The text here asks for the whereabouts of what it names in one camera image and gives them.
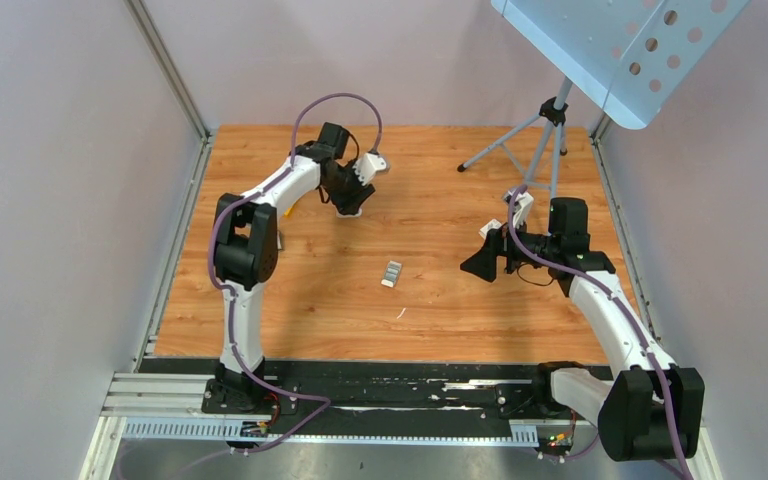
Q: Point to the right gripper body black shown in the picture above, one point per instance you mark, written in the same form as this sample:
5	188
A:
537	245

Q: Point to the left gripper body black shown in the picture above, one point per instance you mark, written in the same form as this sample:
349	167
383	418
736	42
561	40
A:
346	190

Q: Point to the pink stapler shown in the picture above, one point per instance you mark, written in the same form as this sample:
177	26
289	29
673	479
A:
350	214

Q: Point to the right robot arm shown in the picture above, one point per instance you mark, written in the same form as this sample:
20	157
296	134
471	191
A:
653	408

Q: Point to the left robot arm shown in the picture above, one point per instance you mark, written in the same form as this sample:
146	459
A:
244	251

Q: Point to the small white staple box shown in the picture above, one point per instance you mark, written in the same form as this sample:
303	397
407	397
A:
493	224

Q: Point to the light blue music stand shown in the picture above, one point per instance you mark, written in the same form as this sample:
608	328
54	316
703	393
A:
627	57

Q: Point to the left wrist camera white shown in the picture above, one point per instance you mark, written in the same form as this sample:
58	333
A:
368	166

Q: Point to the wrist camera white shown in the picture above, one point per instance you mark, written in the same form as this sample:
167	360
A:
368	166
518	205

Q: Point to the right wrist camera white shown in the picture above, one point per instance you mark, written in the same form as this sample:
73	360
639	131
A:
518	205

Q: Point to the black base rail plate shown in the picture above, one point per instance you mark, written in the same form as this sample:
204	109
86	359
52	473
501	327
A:
389	400

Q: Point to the aluminium frame post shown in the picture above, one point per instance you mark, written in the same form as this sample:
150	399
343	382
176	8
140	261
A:
155	43

